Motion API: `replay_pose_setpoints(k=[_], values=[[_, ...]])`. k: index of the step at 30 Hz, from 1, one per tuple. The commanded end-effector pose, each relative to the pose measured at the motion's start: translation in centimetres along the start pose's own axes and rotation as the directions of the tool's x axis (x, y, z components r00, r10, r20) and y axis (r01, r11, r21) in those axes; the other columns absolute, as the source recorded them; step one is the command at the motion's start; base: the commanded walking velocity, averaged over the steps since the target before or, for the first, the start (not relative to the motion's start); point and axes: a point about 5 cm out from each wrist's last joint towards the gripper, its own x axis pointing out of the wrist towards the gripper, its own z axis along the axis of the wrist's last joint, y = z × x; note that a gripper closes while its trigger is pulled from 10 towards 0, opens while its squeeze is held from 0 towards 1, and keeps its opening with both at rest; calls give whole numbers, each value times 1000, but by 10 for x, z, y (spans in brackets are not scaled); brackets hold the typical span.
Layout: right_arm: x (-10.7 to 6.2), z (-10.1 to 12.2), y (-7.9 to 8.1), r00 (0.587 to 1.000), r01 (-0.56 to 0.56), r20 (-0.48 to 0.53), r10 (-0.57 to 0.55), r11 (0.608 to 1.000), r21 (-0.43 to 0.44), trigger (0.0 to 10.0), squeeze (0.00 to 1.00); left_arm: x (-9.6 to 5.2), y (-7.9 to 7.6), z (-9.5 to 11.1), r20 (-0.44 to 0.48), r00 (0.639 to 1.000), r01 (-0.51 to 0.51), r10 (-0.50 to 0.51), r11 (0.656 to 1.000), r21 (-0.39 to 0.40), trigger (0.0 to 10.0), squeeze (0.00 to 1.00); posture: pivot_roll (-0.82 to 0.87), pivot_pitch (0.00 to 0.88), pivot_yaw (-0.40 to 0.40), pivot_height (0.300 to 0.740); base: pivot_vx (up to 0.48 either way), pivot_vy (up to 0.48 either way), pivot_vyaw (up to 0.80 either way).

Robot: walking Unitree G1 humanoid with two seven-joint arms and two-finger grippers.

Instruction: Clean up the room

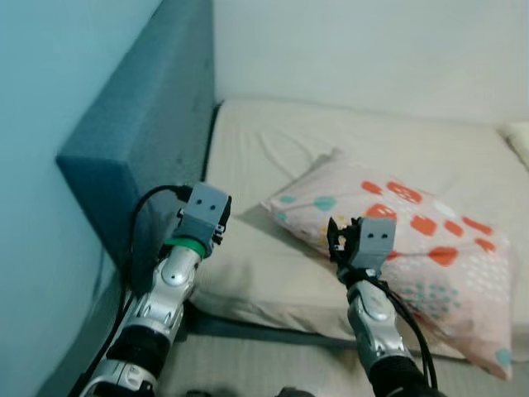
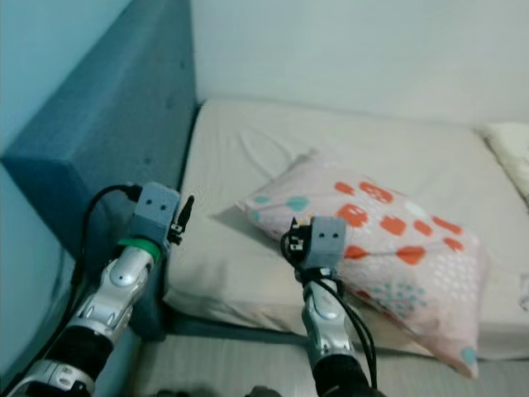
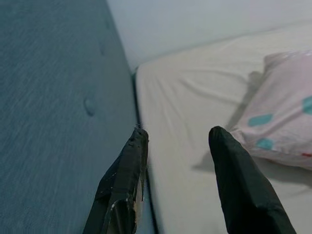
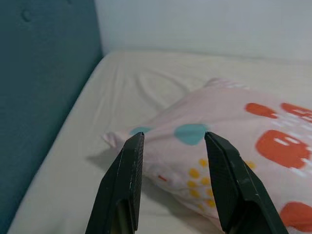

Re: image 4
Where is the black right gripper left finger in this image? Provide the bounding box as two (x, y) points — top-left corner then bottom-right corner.
(85, 132), (145, 234)

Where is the cream sheeted mattress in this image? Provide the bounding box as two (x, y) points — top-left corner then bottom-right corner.
(7, 50), (312, 234)

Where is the teal upholstered headboard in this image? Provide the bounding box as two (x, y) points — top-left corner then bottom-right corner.
(0, 0), (105, 234)

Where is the pink patterned pillow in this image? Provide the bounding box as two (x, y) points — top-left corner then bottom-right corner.
(102, 77), (312, 232)

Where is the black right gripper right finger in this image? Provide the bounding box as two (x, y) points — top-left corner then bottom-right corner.
(204, 131), (290, 234)

